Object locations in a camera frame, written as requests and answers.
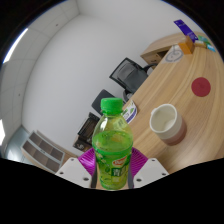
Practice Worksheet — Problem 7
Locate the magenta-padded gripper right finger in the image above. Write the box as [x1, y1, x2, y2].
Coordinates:
[127, 147, 170, 190]

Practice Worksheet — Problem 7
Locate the black mesh office chair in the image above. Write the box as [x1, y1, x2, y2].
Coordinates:
[109, 57, 157, 102]

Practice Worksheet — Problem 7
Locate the white and blue leaflet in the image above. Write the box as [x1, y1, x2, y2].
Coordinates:
[121, 99, 139, 125]

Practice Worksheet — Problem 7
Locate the white open shelf unit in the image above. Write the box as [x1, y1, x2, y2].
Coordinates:
[20, 130, 66, 175]

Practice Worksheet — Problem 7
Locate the green and white box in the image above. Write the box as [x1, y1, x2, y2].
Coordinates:
[194, 35, 218, 53]

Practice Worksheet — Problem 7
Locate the white and brown mug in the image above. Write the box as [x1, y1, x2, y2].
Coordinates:
[148, 103, 188, 147]

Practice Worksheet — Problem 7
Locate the long ceiling light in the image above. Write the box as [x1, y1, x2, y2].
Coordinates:
[2, 27, 30, 65]

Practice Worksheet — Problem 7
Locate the orange box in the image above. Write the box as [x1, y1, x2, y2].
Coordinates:
[177, 35, 196, 56]

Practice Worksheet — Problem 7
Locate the green drink bottle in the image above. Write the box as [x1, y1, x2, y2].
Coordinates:
[91, 97, 135, 191]

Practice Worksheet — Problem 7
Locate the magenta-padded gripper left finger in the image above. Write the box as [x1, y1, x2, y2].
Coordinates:
[54, 147, 98, 190]

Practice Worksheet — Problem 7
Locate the black storage crate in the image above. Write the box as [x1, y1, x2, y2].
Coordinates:
[72, 111, 101, 153]

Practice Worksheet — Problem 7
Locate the purple box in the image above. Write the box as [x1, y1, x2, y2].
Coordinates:
[173, 18, 200, 43]

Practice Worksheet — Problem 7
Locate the wooden side cabinet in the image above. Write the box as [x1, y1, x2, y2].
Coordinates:
[139, 31, 188, 66]

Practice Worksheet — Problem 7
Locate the flat round red coaster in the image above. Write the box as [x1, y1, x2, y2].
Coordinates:
[190, 76, 212, 98]

